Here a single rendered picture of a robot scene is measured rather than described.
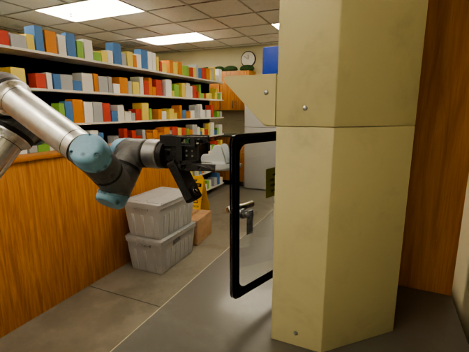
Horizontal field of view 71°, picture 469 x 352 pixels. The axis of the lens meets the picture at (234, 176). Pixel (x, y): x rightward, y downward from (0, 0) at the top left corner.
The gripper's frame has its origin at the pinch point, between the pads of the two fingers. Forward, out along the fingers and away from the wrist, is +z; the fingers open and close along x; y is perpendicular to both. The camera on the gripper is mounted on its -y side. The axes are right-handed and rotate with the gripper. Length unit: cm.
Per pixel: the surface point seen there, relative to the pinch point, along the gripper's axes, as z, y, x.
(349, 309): 27.2, -28.2, -1.2
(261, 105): 8.4, 14.2, -6.0
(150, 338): -13.1, -37.0, -17.0
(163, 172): -184, -53, 219
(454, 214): 50, -14, 31
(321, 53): 19.5, 23.1, -6.0
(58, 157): -184, -21, 94
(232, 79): 2.0, 19.2, -6.0
